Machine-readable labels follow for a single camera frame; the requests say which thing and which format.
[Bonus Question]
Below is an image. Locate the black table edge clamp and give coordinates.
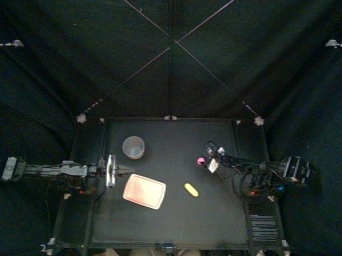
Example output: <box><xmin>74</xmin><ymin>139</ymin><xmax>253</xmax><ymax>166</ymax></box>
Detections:
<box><xmin>161</xmin><ymin>243</ymin><xmax>177</xmax><ymax>254</ymax></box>

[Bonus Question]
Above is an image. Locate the black looped cable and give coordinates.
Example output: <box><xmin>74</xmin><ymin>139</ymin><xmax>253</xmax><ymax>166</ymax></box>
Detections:
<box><xmin>205</xmin><ymin>140</ymin><xmax>218</xmax><ymax>154</ymax></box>

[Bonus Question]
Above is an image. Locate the small yellow toy banana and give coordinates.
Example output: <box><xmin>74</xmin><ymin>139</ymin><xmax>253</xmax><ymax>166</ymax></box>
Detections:
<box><xmin>183</xmin><ymin>182</ymin><xmax>201</xmax><ymax>198</ymax></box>

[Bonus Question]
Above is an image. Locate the translucent plastic cup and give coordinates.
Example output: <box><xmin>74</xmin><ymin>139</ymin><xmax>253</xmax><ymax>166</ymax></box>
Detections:
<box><xmin>122</xmin><ymin>135</ymin><xmax>147</xmax><ymax>160</ymax></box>

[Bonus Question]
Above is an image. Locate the thin diagonal brace wire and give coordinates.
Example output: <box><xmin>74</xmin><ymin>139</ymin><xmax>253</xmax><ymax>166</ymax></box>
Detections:
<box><xmin>82</xmin><ymin>0</ymin><xmax>237</xmax><ymax>116</ymax></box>
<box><xmin>123</xmin><ymin>0</ymin><xmax>261</xmax><ymax>118</ymax></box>

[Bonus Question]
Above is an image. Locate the black slotted side panel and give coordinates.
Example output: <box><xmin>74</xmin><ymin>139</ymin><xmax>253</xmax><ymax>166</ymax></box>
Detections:
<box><xmin>247</xmin><ymin>213</ymin><xmax>281</xmax><ymax>244</ymax></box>

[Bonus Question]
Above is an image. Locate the pink square plate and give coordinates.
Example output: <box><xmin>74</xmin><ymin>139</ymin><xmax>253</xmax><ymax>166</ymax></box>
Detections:
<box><xmin>122</xmin><ymin>173</ymin><xmax>169</xmax><ymax>211</ymax></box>

